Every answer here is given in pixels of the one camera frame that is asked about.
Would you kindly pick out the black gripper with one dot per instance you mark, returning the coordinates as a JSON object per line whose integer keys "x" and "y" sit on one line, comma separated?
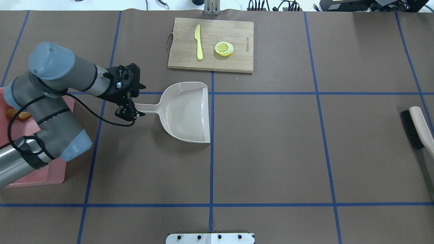
{"x": 114, "y": 94}

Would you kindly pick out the beige plastic dustpan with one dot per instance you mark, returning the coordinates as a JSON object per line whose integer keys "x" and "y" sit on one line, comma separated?
{"x": 183, "y": 111}

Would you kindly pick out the tan ginger root toy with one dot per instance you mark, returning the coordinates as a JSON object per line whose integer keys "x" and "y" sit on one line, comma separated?
{"x": 22, "y": 116}

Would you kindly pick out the beige hand brush black bristles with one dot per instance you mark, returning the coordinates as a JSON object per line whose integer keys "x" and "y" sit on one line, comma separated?
{"x": 417, "y": 130}

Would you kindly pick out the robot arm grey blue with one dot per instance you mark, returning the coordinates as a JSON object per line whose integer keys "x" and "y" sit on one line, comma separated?
{"x": 44, "y": 128}

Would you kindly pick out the pink plastic bin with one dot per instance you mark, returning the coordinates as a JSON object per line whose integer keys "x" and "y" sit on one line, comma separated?
{"x": 53, "y": 173}

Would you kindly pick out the bamboo cutting board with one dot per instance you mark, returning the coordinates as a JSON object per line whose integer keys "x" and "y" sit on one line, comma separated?
{"x": 240, "y": 34}

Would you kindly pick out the yellow plastic knife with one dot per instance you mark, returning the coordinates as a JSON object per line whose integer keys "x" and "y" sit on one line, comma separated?
{"x": 197, "y": 36}

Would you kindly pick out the yellow lemon slice toy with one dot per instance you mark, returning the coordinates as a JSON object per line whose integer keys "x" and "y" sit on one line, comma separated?
{"x": 224, "y": 49}

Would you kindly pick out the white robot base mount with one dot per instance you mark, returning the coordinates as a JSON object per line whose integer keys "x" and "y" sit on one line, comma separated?
{"x": 210, "y": 238}

